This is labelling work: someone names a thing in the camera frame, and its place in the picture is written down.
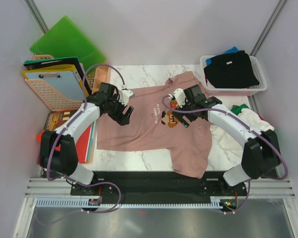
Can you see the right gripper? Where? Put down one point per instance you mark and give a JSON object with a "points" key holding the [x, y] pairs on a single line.
{"points": [[179, 115]]}

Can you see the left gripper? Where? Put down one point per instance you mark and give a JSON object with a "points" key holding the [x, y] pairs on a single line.
{"points": [[120, 118]]}

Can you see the pink t shirt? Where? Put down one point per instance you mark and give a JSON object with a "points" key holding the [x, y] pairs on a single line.
{"points": [[152, 126]]}

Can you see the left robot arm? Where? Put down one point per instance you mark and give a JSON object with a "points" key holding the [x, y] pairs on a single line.
{"points": [[58, 147]]}

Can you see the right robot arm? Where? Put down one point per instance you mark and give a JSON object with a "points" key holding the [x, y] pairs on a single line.
{"points": [[260, 148]]}

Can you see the orange desk organizer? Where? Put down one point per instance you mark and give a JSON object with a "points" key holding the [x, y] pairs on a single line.
{"points": [[98, 75]]}

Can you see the blue clipboard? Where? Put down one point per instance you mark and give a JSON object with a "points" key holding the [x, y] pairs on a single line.
{"points": [[68, 83]]}

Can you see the red folder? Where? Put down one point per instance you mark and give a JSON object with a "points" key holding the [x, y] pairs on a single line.
{"points": [[83, 145]]}

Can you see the yellow folder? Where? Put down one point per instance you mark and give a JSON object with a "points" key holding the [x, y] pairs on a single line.
{"points": [[61, 68]]}

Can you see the green t shirt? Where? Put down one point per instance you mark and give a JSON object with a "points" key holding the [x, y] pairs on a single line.
{"points": [[237, 109]]}

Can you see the pink file rack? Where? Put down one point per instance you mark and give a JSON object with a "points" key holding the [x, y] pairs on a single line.
{"points": [[54, 100]]}

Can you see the brown book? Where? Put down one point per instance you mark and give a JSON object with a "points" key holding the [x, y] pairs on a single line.
{"points": [[56, 119]]}

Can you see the black t shirt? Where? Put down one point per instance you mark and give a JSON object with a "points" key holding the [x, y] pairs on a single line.
{"points": [[231, 71]]}

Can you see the green plastic folder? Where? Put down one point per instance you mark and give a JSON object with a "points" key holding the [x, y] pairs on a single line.
{"points": [[65, 39]]}

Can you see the white laundry basket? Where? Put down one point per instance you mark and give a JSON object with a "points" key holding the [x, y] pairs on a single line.
{"points": [[257, 71]]}

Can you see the black folder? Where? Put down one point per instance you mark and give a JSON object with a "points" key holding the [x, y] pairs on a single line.
{"points": [[38, 64]]}

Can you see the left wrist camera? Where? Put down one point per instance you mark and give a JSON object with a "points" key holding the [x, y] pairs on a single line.
{"points": [[125, 95]]}

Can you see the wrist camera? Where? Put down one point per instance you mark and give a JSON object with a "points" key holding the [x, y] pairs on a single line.
{"points": [[125, 95], [178, 99]]}

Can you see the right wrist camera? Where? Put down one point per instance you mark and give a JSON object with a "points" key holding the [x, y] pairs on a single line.
{"points": [[178, 99]]}

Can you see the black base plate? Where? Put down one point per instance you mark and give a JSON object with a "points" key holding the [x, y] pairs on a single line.
{"points": [[159, 187]]}

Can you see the white cable duct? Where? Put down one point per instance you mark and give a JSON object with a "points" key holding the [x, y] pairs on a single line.
{"points": [[86, 203]]}

